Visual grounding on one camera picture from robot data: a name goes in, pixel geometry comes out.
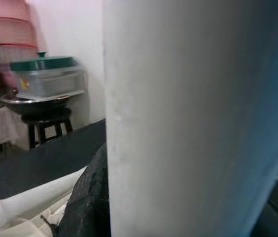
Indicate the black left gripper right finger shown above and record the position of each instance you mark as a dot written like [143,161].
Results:
[274,222]

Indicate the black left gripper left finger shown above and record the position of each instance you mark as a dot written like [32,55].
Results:
[87,197]

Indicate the white plastic children table top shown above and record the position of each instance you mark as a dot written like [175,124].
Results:
[43,224]

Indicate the white plastic table leg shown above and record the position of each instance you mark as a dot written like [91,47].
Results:
[190,111]
[18,205]

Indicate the black table cloth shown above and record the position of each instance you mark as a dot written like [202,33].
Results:
[43,160]

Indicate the black round stool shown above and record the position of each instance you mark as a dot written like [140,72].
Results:
[47,121]

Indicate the black metal bowl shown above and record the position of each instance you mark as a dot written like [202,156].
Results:
[35,105]

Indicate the clear plastic storage box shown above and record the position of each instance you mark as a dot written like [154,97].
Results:
[50,81]

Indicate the green plastic lid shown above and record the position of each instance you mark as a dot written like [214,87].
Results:
[45,63]

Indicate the pink stacked plastic containers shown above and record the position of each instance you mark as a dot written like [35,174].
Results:
[13,24]

